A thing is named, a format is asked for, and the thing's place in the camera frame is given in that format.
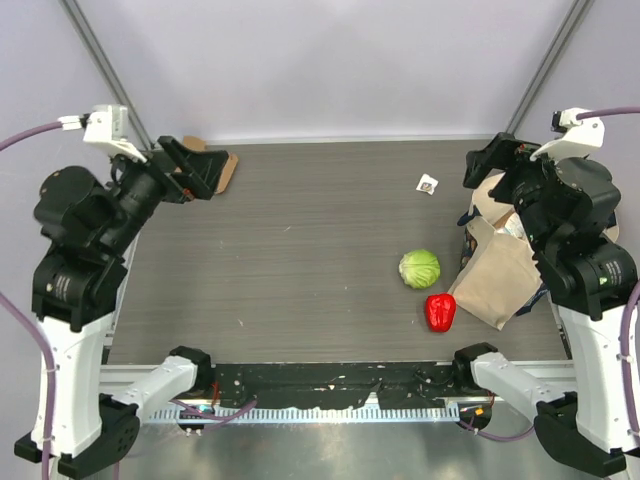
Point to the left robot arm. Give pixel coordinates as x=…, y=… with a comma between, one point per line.
x=90, y=225

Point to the red bell pepper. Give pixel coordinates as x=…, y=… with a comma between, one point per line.
x=440, y=312

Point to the aluminium frame post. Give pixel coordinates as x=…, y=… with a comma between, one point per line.
x=98, y=55
x=575, y=15

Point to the beige canvas tote bag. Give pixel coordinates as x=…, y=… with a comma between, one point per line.
x=498, y=278

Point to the white slotted cable duct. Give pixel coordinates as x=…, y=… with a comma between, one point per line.
x=369, y=413

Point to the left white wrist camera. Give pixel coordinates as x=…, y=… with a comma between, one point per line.
x=105, y=128

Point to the small white wrapper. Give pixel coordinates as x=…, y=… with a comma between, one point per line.
x=427, y=184

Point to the left aluminium frame post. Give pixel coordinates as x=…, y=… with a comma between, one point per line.
x=98, y=55

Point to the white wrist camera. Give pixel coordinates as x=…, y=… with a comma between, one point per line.
x=105, y=128
x=581, y=132

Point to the right aluminium frame post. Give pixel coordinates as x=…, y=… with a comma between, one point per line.
x=575, y=15

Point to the green cabbage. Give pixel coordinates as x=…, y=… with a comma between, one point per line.
x=419, y=269

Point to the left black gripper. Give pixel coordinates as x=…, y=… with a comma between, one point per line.
x=201, y=173

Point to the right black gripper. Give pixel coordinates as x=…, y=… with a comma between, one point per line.
x=501, y=151

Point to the brown cardboard paper box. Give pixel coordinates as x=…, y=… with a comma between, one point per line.
x=197, y=144

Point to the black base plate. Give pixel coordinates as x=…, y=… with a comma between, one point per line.
x=335, y=386

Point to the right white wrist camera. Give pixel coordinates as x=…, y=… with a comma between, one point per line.
x=581, y=132

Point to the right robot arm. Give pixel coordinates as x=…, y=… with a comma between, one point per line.
x=565, y=202

